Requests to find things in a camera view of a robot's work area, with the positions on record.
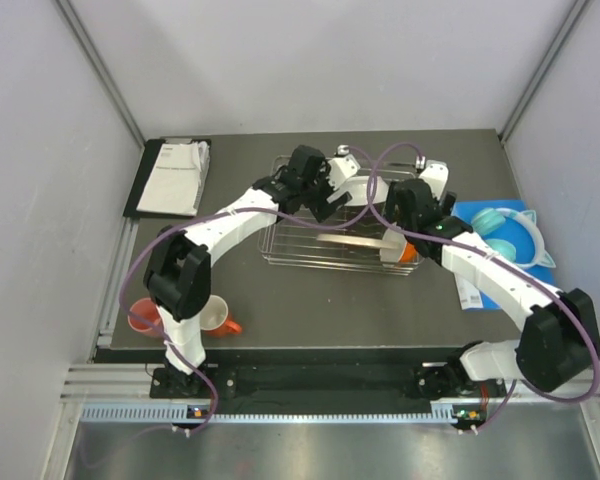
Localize small white bowl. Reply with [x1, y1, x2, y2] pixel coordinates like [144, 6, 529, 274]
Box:
[379, 229, 418, 264]

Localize pink cream floral plate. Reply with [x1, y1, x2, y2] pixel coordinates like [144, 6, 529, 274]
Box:
[316, 234, 400, 250]

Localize metal wire dish rack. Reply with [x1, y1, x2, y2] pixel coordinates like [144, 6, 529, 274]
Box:
[258, 161, 423, 276]

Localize orange white mug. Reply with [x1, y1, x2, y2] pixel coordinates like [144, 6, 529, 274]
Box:
[200, 295, 243, 338]

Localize pink plastic cup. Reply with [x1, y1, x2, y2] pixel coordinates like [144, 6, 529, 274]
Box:
[127, 297, 163, 338]

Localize white blue-rimmed plate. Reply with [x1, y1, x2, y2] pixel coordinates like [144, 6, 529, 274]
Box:
[342, 176, 389, 207]

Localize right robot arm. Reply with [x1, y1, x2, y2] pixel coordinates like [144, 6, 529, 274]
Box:
[382, 179, 600, 397]

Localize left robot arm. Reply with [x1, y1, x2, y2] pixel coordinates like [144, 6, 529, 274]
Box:
[143, 145, 360, 397]

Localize teal cat-ear headphones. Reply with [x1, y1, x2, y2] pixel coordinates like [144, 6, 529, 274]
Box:
[471, 207, 556, 270]

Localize blue folder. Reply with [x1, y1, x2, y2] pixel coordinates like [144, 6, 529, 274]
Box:
[452, 199, 561, 312]

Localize black tray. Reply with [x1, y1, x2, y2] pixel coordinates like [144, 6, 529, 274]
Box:
[123, 137, 212, 219]

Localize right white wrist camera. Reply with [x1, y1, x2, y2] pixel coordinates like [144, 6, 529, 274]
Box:
[415, 157, 449, 200]

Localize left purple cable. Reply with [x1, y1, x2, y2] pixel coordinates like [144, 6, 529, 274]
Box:
[119, 144, 387, 436]

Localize aluminium rail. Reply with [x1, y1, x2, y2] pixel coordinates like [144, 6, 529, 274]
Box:
[59, 360, 600, 406]

